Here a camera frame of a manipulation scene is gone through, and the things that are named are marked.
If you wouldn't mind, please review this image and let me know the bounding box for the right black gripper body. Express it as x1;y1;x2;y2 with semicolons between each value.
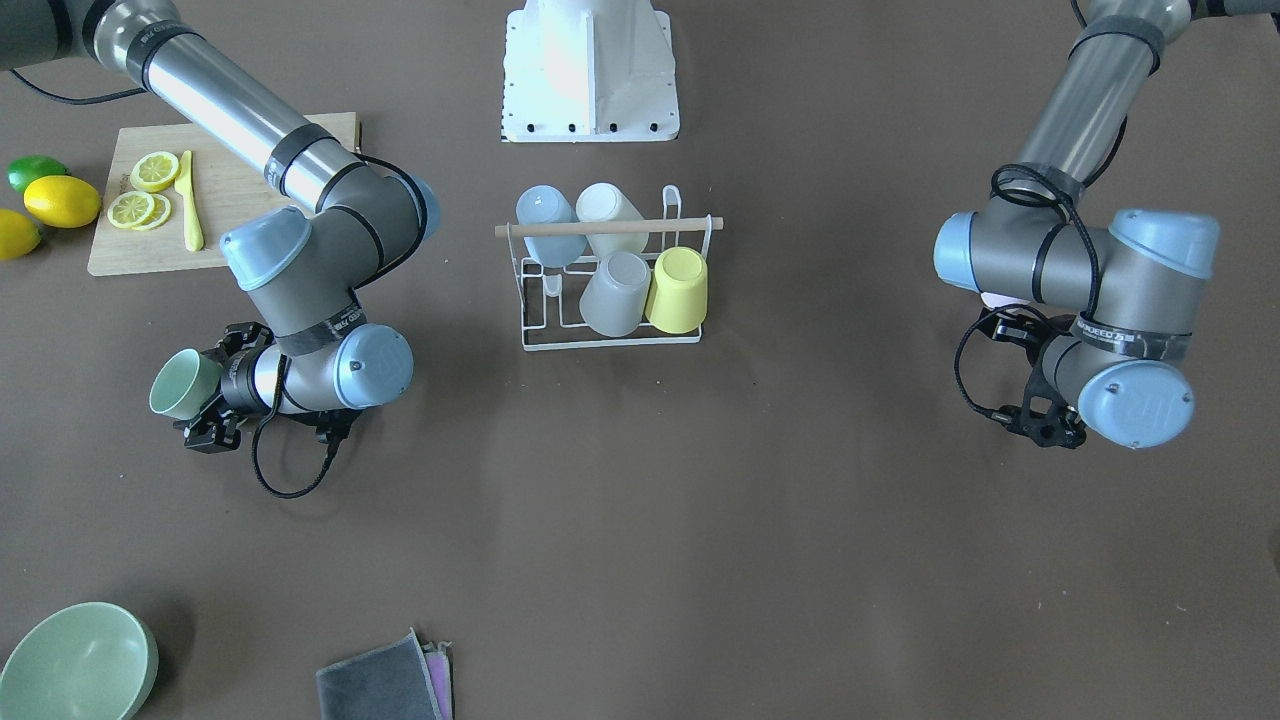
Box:
174;322;273;454

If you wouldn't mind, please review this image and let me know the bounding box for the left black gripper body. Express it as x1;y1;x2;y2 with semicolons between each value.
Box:
978;305;1087;448

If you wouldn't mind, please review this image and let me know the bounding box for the green cup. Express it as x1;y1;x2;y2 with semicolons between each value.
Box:
148;348;221;421

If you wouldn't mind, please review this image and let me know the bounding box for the pink cup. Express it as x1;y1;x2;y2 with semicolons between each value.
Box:
980;292;1021;309

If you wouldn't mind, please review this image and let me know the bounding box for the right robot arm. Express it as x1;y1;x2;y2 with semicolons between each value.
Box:
3;1;439;454

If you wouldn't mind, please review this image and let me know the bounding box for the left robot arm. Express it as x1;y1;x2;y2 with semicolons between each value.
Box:
933;1;1277;448

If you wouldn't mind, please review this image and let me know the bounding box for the yellow cup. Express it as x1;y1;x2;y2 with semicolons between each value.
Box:
645;246;709;334

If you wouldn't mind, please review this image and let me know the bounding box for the light blue cup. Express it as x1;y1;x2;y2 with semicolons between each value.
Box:
515;184;588;268

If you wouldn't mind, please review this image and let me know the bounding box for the grey cup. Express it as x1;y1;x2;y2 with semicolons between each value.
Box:
579;251;652;338

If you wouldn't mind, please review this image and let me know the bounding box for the cream white cup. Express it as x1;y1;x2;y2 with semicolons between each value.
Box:
575;182;648;259

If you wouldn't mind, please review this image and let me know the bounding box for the yellow plastic knife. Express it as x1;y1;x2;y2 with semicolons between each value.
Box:
173;150;205;252

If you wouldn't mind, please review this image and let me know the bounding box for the lemon slice lower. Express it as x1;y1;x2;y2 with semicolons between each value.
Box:
105;190;157;231

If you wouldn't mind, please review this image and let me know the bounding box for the green bowl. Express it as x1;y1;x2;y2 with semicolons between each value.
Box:
1;602;159;719

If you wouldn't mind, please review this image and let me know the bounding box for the yellow lemon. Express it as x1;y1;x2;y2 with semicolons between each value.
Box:
23;176;102;229
0;208;42;261

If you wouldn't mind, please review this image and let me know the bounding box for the grey cloth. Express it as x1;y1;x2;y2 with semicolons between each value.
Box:
316;632;438;719

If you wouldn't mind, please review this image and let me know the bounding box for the pink cloth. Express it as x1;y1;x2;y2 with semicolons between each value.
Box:
421;641;454;720

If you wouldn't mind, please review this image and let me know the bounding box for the green lime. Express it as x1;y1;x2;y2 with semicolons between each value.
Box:
6;154;70;195

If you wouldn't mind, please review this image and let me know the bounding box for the white wire cup rack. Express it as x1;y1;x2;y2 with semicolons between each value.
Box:
495;182;724;352

